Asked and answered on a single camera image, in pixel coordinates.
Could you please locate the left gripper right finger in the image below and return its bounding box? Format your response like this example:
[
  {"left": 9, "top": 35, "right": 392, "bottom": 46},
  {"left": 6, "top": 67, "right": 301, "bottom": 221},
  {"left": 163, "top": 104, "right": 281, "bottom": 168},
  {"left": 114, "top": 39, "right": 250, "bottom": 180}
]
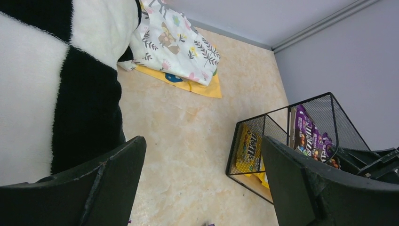
[{"left": 261, "top": 136, "right": 399, "bottom": 226}]

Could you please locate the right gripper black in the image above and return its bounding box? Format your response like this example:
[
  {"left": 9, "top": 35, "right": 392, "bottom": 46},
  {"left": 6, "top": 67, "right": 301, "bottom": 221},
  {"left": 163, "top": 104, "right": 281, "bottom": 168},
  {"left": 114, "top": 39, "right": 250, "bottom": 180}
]
[{"left": 335, "top": 147, "right": 399, "bottom": 184}]

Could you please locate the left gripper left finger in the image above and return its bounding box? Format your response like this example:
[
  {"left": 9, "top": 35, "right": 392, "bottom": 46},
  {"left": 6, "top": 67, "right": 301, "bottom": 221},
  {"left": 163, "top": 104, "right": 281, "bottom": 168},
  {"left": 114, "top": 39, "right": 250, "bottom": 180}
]
[{"left": 0, "top": 136, "right": 146, "bottom": 226}]

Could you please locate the purple m&m bag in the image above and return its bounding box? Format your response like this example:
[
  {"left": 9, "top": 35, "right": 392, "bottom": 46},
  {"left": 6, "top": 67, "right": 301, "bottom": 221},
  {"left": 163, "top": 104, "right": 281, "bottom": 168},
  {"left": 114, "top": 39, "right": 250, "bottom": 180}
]
[
  {"left": 311, "top": 126, "right": 323, "bottom": 161},
  {"left": 293, "top": 105, "right": 313, "bottom": 157}
]

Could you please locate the brown M&M bag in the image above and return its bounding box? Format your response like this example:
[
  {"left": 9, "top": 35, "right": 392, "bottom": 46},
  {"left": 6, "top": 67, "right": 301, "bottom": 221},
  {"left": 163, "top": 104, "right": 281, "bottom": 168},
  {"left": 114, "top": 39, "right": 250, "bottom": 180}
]
[{"left": 320, "top": 132, "right": 340, "bottom": 169}]

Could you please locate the purple M&M bag on shelf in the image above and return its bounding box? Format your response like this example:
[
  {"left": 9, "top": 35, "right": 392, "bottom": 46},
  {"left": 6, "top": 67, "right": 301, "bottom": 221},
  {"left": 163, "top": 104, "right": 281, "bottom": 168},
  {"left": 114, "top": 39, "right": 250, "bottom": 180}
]
[{"left": 293, "top": 105, "right": 313, "bottom": 157}]

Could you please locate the yellow M&M bags lower shelf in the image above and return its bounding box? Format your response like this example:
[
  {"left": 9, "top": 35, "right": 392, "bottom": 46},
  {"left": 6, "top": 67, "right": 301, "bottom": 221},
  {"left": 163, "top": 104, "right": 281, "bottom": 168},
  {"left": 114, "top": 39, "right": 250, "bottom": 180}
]
[{"left": 235, "top": 124, "right": 270, "bottom": 189}]

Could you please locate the black white checkered pillow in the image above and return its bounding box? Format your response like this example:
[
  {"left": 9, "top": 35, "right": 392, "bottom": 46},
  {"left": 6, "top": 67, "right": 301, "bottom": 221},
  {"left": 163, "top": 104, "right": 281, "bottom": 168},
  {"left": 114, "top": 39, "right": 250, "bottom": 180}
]
[{"left": 0, "top": 0, "right": 141, "bottom": 186}]

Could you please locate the yellow cloth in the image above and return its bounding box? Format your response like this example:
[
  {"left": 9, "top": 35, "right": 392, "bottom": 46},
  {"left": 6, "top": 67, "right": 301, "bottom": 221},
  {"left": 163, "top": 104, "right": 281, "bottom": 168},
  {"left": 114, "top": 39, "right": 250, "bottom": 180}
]
[{"left": 133, "top": 65, "right": 222, "bottom": 98}]

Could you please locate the floral white cloth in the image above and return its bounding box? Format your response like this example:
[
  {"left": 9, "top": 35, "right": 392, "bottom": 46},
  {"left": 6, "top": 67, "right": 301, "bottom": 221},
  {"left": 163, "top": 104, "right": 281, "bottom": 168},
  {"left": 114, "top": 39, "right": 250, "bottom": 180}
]
[{"left": 118, "top": 0, "right": 220, "bottom": 86}]

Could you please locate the black wire wooden shelf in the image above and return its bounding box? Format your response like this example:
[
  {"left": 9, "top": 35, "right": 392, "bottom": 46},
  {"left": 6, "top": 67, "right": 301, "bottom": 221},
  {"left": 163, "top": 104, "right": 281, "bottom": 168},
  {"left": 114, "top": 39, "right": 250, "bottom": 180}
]
[{"left": 225, "top": 92, "right": 370, "bottom": 203}]

